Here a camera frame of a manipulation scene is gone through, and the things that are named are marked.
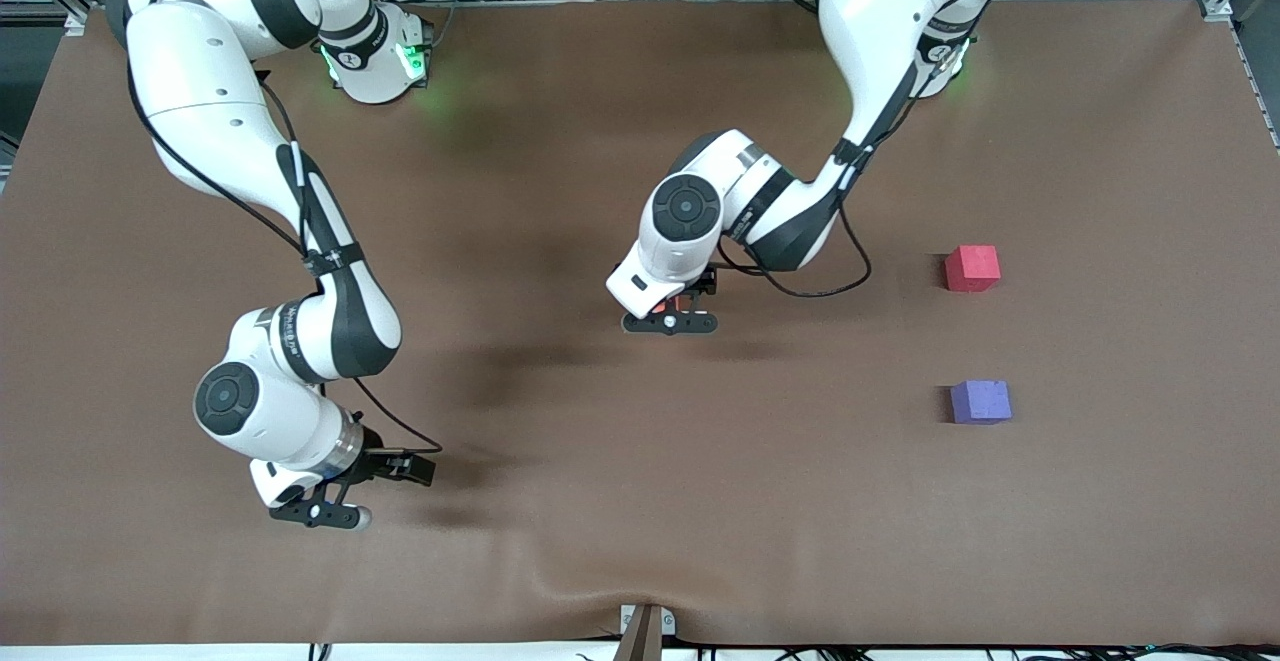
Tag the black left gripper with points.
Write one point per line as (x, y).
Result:
(703, 284)

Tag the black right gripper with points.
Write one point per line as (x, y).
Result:
(378, 463)

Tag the orange foam block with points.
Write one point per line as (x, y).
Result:
(680, 303)

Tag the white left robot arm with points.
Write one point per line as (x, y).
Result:
(880, 21)

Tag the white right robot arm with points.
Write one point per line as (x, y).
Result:
(200, 91)

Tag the brown table mat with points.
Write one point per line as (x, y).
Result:
(640, 491)

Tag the red foam block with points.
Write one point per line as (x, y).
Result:
(972, 268)

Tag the purple foam block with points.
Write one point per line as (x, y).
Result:
(980, 401)

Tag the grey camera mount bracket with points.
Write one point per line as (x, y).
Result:
(645, 636)

